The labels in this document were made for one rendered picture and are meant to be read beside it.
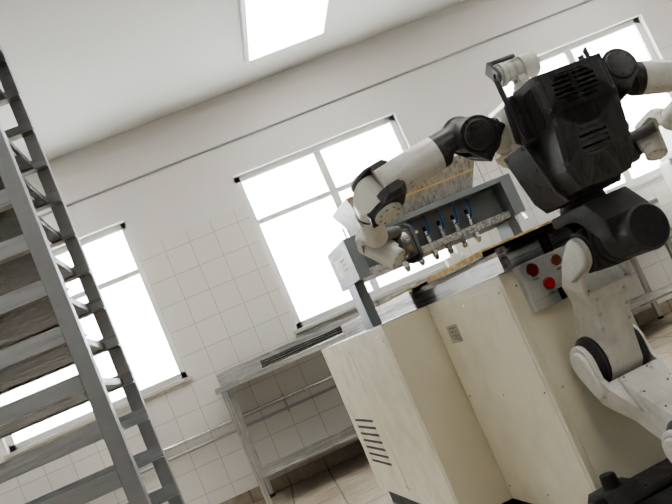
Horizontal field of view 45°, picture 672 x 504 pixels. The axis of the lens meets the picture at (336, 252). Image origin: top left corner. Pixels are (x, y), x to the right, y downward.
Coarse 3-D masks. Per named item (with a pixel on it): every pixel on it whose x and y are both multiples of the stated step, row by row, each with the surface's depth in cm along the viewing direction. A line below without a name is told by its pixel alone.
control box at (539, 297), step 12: (552, 252) 229; (528, 264) 227; (540, 264) 228; (552, 264) 228; (516, 276) 228; (528, 276) 226; (540, 276) 227; (552, 276) 228; (528, 288) 226; (540, 288) 226; (552, 288) 227; (528, 300) 227; (540, 300) 226; (552, 300) 226
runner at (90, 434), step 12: (84, 432) 139; (96, 432) 139; (48, 444) 138; (60, 444) 138; (72, 444) 139; (84, 444) 139; (24, 456) 137; (36, 456) 138; (48, 456) 138; (60, 456) 138; (0, 468) 137; (12, 468) 137; (24, 468) 137; (0, 480) 136
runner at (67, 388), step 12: (60, 384) 140; (72, 384) 140; (36, 396) 139; (48, 396) 139; (60, 396) 140; (0, 408) 138; (12, 408) 138; (24, 408) 139; (36, 408) 139; (0, 420) 138; (12, 420) 138
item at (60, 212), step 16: (0, 80) 190; (16, 112) 189; (32, 144) 188; (48, 176) 187; (48, 192) 187; (64, 208) 186; (64, 224) 186; (80, 256) 185; (96, 288) 184; (96, 320) 183; (112, 352) 183; (128, 368) 182; (128, 400) 181; (144, 432) 181; (160, 464) 180; (160, 480) 179
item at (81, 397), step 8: (112, 384) 163; (120, 384) 174; (64, 400) 149; (72, 400) 158; (80, 400) 169; (48, 408) 151; (56, 408) 161; (64, 408) 172; (32, 416) 154; (40, 416) 164; (48, 416) 176; (8, 424) 148; (16, 424) 157; (24, 424) 167; (0, 432) 160; (8, 432) 171
